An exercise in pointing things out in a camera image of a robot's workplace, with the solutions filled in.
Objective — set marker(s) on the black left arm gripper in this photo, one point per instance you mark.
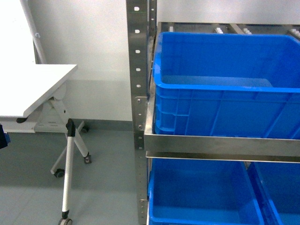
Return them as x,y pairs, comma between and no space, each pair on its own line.
4,138

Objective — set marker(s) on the white folding table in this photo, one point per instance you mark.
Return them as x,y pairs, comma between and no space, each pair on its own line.
30,89

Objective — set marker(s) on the stainless steel shelf rack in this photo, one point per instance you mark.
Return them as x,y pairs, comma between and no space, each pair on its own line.
142,29

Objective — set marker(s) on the blue lower left crate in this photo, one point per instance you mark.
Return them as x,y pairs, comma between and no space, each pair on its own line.
201,192

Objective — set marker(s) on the blue plastic crate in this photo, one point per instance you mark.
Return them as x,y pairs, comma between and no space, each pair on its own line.
227,85

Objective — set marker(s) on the blue lower right crate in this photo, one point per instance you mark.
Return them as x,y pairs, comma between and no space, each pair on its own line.
277,189

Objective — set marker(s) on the white panel frame post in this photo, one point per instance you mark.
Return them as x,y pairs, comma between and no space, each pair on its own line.
39,52

